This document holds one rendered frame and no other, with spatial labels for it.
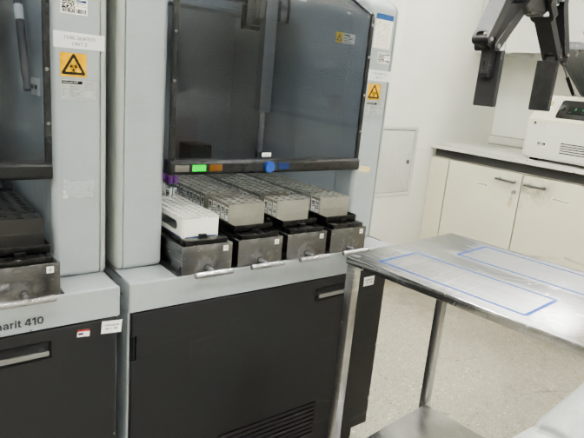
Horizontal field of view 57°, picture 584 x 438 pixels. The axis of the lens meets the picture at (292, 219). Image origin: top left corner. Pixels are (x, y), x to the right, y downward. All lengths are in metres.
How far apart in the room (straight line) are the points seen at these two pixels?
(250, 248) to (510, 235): 2.26
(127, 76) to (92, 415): 0.76
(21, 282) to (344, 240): 0.85
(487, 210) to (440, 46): 1.06
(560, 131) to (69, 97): 2.60
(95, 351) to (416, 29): 2.73
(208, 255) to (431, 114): 2.55
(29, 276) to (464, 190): 2.83
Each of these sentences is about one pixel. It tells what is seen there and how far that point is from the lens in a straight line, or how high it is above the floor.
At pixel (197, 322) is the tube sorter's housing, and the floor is 0.61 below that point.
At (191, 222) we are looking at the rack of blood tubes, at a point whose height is 0.86.
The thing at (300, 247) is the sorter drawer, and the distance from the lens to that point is 1.47.
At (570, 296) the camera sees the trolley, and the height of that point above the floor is 0.82.
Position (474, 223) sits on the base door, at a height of 0.45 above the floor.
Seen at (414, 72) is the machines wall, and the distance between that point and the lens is 3.48.
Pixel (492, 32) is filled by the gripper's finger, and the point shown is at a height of 1.28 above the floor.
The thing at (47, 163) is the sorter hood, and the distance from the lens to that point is 1.20.
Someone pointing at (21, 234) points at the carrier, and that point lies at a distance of 1.23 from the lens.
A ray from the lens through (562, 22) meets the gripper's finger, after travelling 0.88.
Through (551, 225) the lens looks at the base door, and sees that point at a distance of 3.28.
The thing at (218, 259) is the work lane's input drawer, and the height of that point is 0.77.
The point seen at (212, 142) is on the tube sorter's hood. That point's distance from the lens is 1.34.
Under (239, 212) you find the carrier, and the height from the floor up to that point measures 0.86.
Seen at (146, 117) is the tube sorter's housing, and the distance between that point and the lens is 1.28.
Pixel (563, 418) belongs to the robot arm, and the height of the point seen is 0.94.
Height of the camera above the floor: 1.20
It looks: 14 degrees down
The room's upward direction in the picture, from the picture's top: 5 degrees clockwise
